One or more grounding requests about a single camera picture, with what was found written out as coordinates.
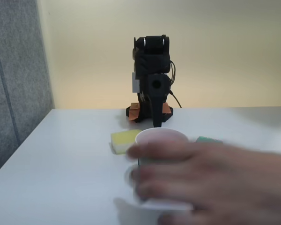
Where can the white paper cup green tape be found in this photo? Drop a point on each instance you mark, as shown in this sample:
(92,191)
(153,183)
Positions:
(161,136)

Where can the person's hand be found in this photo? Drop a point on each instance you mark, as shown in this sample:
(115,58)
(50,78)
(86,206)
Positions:
(201,178)

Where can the orange tape piece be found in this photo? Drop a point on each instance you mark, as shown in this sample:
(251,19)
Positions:
(134,112)
(166,109)

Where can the yellow sponge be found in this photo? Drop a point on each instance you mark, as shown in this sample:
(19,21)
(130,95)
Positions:
(123,140)

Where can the green sponge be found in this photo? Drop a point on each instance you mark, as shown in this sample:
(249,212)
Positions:
(208,140)

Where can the grey felt partition panel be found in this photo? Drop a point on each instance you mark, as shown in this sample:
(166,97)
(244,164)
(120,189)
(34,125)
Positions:
(16,82)

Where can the white controller board mount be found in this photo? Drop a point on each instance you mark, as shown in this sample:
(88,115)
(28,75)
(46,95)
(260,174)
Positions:
(135,82)

